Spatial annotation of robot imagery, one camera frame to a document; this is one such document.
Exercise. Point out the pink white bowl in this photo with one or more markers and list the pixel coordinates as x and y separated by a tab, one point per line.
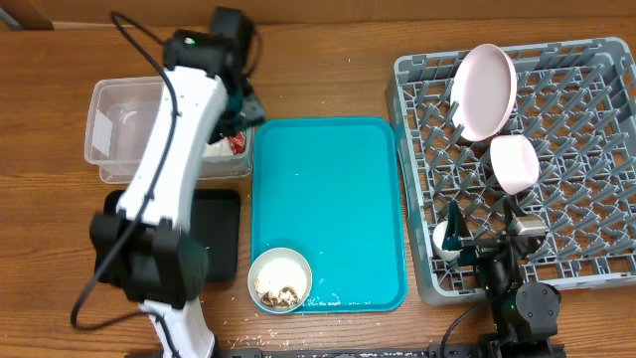
515	163

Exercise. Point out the white cup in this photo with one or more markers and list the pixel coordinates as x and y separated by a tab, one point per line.
438	236

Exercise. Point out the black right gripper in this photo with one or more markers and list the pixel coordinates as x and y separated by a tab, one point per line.
456	232

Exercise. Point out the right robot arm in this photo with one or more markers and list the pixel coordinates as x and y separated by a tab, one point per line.
524	313

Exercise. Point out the clear plastic bin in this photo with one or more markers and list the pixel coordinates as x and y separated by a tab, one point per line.
120	119

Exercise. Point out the grey bowl with rice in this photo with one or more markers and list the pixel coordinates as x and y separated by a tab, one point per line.
279	281

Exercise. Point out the red snack wrapper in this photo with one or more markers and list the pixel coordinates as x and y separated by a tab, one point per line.
237	143

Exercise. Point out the large white plate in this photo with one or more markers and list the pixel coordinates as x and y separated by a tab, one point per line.
484	89

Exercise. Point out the white tissue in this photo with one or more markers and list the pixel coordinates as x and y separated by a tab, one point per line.
219	148

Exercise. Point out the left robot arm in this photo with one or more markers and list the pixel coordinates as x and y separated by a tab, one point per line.
200	72

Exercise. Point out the grey dish rack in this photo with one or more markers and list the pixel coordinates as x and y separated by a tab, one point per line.
576	103

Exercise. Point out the teal plastic tray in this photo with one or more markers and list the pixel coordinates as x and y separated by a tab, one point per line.
328	189

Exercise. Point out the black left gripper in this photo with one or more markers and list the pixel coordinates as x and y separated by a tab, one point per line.
254	116

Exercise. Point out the black rectangular tray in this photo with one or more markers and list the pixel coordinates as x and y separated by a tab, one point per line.
208	252

